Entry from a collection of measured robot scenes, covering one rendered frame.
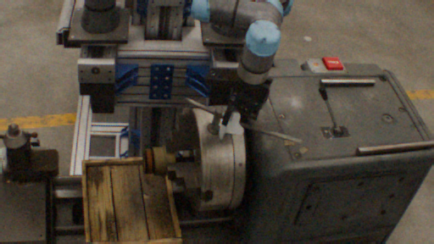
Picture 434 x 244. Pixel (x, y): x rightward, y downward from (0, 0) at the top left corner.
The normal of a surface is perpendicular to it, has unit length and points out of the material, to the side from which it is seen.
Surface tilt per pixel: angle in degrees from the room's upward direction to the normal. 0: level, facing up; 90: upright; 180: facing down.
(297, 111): 0
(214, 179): 63
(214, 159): 43
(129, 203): 0
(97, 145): 0
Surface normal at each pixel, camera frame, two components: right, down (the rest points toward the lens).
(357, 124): 0.13, -0.72
